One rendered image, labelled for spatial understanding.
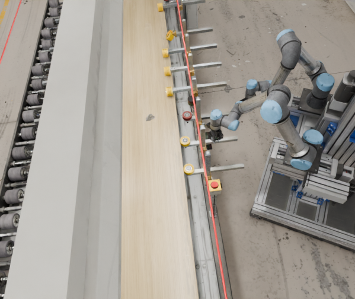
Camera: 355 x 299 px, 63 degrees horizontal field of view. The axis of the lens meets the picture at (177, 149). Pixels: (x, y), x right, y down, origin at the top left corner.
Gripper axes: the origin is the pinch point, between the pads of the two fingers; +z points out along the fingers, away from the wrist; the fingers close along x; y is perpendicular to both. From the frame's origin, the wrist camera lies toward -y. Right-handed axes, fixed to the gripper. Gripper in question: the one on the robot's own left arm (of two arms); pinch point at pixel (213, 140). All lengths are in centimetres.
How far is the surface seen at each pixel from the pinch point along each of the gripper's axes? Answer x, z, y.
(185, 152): -17.0, 31.5, -19.1
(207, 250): -41, 32, 62
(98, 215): -71, -144, 85
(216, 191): -26, -27, 47
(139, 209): -72, 3, 23
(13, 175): -151, 9, -54
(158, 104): -21, 3, -57
